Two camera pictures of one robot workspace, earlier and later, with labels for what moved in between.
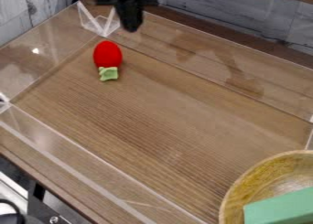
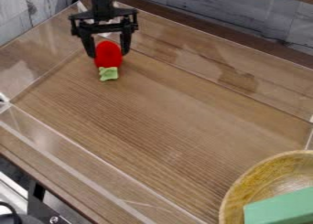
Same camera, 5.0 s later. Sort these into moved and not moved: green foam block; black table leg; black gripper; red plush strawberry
Moved: black gripper
Not moved: red plush strawberry; green foam block; black table leg
